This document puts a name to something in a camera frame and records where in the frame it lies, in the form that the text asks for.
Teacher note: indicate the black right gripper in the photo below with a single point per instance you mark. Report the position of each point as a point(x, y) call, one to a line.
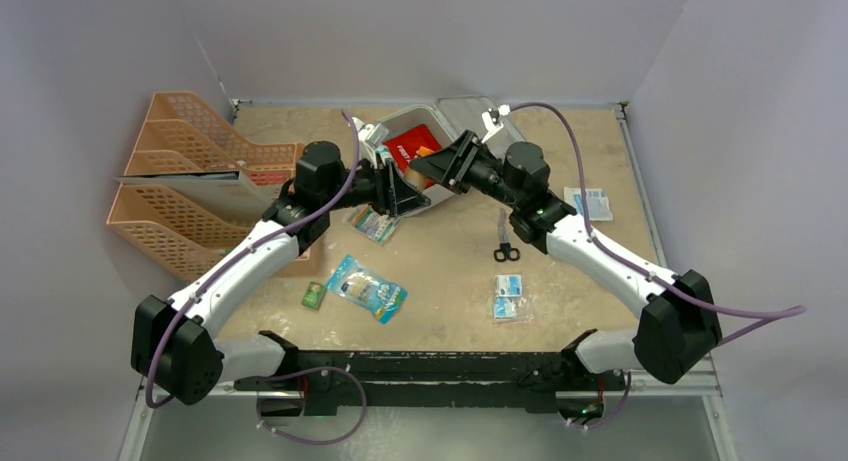
point(460, 159)

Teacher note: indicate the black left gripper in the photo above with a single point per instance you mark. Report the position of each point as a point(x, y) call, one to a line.
point(392, 196)

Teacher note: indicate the red first aid pouch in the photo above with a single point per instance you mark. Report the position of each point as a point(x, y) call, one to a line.
point(411, 144)

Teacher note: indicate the black handled scissors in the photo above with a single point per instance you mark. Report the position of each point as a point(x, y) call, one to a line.
point(505, 252)

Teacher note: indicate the small green box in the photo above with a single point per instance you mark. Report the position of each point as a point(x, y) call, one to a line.
point(313, 296)

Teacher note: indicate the brown orange-capped bottle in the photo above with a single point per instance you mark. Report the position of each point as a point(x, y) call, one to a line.
point(415, 179)

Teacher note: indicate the white green-label bottle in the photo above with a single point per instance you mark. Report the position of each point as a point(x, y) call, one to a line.
point(382, 155)

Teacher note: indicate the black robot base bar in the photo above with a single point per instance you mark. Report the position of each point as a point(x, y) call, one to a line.
point(537, 382)

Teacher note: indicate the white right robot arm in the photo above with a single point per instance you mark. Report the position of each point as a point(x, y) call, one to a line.
point(676, 326)

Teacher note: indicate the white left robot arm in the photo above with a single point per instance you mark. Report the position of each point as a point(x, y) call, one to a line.
point(174, 341)

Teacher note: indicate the grey medicine kit box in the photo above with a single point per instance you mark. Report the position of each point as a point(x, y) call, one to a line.
point(524, 171)

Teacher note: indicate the colourful plaster box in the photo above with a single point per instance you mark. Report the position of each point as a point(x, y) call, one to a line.
point(376, 227)

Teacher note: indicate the blue cotton swab bag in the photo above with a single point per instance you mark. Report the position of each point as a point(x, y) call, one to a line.
point(357, 283)

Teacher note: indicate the clear wipe packets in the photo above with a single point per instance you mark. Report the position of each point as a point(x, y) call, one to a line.
point(509, 303)

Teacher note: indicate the blue white gauze packet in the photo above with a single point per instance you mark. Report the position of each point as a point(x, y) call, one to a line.
point(595, 205)

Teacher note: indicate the grey folder in rack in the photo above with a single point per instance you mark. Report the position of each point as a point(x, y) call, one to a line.
point(228, 194)

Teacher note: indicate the orange plastic file rack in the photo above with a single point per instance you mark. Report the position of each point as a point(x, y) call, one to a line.
point(183, 133)

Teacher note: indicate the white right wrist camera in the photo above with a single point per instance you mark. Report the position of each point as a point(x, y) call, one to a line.
point(493, 120)

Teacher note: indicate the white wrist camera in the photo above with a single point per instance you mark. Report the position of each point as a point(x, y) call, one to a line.
point(371, 135)
point(493, 120)

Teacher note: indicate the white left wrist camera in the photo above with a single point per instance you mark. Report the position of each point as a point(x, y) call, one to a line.
point(371, 135)

